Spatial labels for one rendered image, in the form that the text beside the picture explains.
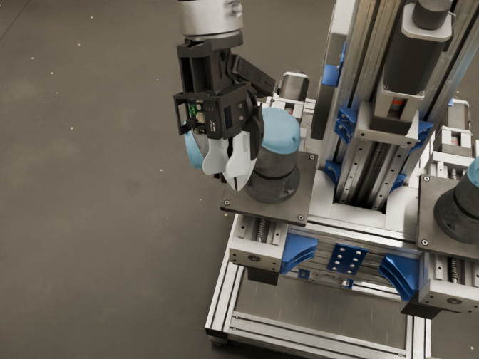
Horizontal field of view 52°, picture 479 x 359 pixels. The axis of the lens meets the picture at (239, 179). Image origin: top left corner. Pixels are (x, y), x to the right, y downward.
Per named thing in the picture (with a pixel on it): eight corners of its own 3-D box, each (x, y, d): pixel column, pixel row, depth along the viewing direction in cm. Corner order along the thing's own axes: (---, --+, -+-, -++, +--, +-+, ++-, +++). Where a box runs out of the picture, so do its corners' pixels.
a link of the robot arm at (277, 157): (300, 177, 118) (306, 142, 107) (244, 179, 118) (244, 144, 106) (294, 137, 124) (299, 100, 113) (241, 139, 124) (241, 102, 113)
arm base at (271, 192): (249, 152, 134) (249, 128, 126) (304, 162, 132) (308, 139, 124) (236, 197, 126) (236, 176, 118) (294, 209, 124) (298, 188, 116)
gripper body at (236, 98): (177, 140, 62) (162, 43, 58) (216, 120, 69) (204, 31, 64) (228, 145, 58) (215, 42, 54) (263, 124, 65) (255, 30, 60)
